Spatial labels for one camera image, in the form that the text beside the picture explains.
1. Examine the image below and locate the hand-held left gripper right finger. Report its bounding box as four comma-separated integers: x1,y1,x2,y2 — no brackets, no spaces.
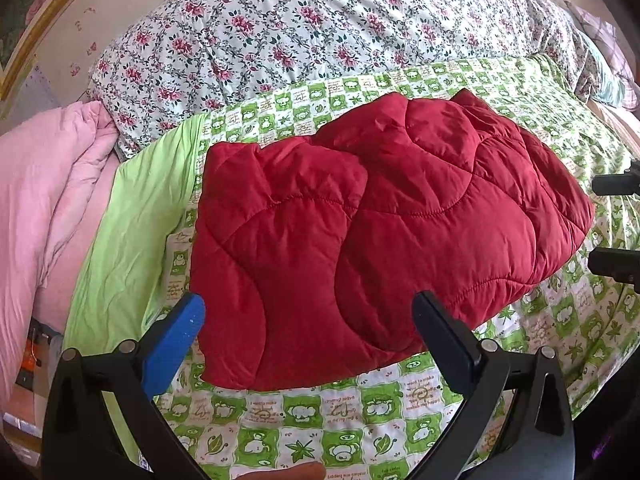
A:
404,290,577,480

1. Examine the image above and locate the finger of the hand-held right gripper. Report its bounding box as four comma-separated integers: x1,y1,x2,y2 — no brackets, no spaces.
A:
587,247,640,295
592,159,640,197

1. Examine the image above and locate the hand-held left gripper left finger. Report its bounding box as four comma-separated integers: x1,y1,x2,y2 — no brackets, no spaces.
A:
42,291,212,480

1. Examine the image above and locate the red quilted jacket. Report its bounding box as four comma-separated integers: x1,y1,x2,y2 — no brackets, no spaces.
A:
189,87,597,392

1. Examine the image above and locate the person's left hand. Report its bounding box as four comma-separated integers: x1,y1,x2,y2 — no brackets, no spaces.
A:
235,462,327,480

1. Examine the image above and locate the plaid pillow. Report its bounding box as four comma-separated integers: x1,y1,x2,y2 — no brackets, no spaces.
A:
564,0,640,111

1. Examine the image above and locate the green printed bed sheet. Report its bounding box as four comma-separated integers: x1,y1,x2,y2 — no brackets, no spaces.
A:
62,52,640,480

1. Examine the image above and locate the cardboard box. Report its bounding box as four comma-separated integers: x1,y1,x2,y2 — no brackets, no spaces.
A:
0,385,45,463

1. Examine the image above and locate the pink quilt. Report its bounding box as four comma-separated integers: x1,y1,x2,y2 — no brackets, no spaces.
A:
0,100,122,406

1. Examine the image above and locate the floral quilt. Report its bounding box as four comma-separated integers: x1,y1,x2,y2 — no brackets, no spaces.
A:
87,0,608,162

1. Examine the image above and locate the gold framed painting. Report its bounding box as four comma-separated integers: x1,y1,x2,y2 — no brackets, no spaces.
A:
0,0,110,106

